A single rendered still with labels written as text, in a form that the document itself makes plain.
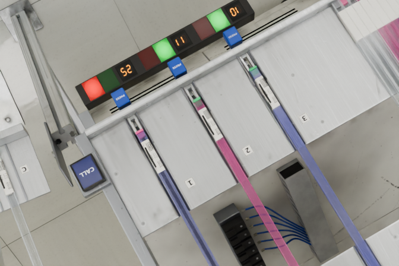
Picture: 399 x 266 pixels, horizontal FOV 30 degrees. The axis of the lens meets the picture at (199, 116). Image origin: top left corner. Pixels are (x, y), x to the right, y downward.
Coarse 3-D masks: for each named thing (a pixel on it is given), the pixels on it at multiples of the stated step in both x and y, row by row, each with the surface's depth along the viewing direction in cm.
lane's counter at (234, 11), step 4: (232, 4) 132; (236, 4) 132; (240, 4) 132; (224, 8) 132; (228, 8) 132; (232, 8) 132; (236, 8) 132; (240, 8) 132; (228, 12) 132; (232, 12) 132; (236, 12) 131; (240, 12) 131; (244, 12) 131; (232, 16) 131; (236, 16) 131; (240, 16) 131; (232, 20) 131
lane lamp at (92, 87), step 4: (88, 80) 130; (92, 80) 130; (96, 80) 130; (84, 84) 129; (88, 84) 129; (92, 84) 129; (96, 84) 129; (100, 84) 129; (84, 88) 129; (88, 88) 129; (92, 88) 129; (96, 88) 129; (100, 88) 129; (88, 92) 129; (92, 92) 129; (96, 92) 129; (100, 92) 129; (104, 92) 129; (88, 96) 129; (92, 96) 129; (96, 96) 129
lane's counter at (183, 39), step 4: (180, 32) 131; (184, 32) 131; (172, 36) 131; (176, 36) 131; (180, 36) 131; (184, 36) 131; (188, 36) 131; (172, 40) 131; (176, 40) 131; (180, 40) 131; (184, 40) 131; (188, 40) 131; (176, 44) 130; (180, 44) 130; (184, 44) 130; (188, 44) 130; (176, 48) 130; (180, 48) 130; (184, 48) 130
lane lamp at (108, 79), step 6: (102, 72) 130; (108, 72) 130; (102, 78) 130; (108, 78) 130; (114, 78) 129; (102, 84) 129; (108, 84) 129; (114, 84) 129; (120, 84) 129; (108, 90) 129
